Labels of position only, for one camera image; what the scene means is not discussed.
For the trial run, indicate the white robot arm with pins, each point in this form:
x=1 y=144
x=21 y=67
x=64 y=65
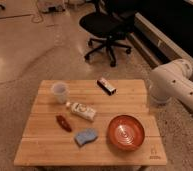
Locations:
x=172 y=80

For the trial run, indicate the blue sponge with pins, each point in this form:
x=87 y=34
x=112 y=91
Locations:
x=85 y=136

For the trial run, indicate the black office chair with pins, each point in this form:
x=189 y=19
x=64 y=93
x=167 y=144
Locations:
x=111 y=21

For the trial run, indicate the white bottle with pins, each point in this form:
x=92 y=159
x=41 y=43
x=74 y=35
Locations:
x=81 y=110

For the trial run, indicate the equipment on floor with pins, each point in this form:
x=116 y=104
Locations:
x=48 y=6

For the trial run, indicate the red-orange bowl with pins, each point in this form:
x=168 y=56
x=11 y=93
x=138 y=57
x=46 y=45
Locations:
x=126 y=133

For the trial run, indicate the dark red small object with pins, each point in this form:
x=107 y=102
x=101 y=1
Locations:
x=63 y=123

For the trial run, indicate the black and white box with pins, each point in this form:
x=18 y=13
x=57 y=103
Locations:
x=106 y=86

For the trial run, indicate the translucent plastic cup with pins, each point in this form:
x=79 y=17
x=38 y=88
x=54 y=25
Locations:
x=60 y=91

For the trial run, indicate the wooden table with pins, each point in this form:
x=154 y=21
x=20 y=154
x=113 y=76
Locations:
x=46 y=143

